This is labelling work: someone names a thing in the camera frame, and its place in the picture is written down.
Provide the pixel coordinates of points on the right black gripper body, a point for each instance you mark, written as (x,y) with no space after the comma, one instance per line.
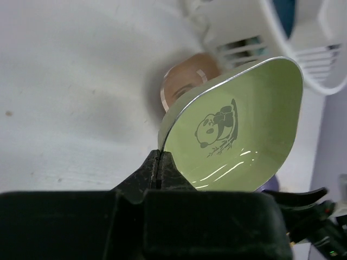
(323,224)

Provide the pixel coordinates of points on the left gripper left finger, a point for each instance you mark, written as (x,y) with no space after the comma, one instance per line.
(78,224)

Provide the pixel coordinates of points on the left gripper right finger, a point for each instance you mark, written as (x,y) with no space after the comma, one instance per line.
(188,224)

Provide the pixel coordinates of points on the green square panda plate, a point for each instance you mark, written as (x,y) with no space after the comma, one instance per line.
(234,132)

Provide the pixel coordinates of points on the dark blue leaf-shaped plate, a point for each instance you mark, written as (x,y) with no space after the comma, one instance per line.
(286,13)

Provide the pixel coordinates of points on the white plastic dish bin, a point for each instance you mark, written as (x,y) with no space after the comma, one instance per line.
(238,32)

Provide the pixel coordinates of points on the brown square panda plate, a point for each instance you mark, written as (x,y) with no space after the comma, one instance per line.
(191,73)

